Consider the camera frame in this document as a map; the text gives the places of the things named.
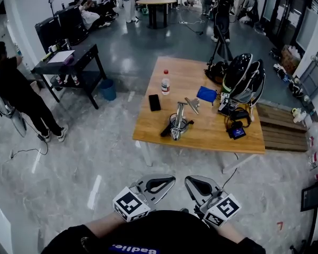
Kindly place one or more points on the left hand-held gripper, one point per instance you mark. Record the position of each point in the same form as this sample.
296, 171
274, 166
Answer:
130, 204

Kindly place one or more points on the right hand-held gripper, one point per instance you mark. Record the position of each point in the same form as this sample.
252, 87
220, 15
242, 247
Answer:
222, 210

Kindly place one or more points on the silver metal lamp with bulb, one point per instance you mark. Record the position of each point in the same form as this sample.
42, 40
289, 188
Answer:
178, 118

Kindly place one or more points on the person's right forearm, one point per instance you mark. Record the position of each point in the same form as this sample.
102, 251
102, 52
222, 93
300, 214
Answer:
230, 233

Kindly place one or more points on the person's left forearm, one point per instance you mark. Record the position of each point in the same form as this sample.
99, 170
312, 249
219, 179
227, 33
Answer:
106, 223

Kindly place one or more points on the person's black clothed torso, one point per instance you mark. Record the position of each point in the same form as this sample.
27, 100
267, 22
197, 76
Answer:
153, 234

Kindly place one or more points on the small black screen device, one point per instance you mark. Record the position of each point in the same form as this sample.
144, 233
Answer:
237, 133

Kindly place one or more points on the black smartphone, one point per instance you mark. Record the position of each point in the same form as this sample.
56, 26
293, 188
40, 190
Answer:
154, 102

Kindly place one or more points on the silver metal clip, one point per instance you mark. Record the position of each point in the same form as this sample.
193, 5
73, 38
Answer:
193, 104

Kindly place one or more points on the white device with printed tag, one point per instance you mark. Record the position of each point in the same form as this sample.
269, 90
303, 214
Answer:
225, 99

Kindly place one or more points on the blue cloth pouch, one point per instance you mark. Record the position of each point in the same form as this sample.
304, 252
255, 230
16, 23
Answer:
206, 94

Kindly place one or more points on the wooden pallet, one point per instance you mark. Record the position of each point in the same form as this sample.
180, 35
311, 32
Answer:
281, 131

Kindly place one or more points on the clear water bottle red cap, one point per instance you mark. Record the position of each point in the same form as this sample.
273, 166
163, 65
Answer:
165, 85

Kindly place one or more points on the blue waste bin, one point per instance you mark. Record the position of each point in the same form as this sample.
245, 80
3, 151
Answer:
108, 90

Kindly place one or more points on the black metal stand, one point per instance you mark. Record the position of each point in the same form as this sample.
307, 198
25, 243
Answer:
315, 197

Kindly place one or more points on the black helmet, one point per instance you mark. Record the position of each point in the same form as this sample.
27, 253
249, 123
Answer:
241, 75

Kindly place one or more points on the white plastic bottles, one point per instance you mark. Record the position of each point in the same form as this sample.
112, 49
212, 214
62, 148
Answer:
298, 115

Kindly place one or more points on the black side table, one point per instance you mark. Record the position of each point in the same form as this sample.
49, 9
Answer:
77, 59

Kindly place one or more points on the brown bag of items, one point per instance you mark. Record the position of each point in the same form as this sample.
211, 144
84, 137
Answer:
290, 59

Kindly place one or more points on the grey folding platform cart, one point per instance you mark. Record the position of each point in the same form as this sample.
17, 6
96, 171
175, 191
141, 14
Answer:
315, 75

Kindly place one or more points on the grey chair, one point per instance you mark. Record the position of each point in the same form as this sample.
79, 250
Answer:
16, 115

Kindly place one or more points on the white paper sheet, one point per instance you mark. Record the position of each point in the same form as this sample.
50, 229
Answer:
61, 56

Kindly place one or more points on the white mug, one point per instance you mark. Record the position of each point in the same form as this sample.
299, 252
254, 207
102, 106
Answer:
53, 48

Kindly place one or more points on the round wooden table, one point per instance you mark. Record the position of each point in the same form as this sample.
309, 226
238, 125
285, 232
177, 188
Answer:
156, 7

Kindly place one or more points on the black equipment cases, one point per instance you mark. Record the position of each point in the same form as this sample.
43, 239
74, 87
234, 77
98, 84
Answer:
63, 25

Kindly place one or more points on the black framed glass door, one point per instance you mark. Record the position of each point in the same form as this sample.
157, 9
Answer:
289, 9

